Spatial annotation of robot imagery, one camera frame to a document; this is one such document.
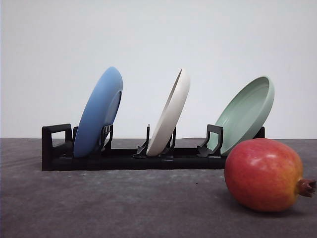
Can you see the white plate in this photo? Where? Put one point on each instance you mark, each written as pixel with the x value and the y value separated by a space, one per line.
pixel 170 115

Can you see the red yellow pomegranate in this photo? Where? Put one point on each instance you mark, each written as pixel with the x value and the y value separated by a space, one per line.
pixel 265 174

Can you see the blue plate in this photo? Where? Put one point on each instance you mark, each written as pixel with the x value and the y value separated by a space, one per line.
pixel 100 109

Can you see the green plate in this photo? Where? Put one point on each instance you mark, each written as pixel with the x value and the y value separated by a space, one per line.
pixel 245 115

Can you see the black plastic dish rack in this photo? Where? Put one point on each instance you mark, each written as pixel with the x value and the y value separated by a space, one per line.
pixel 58 144

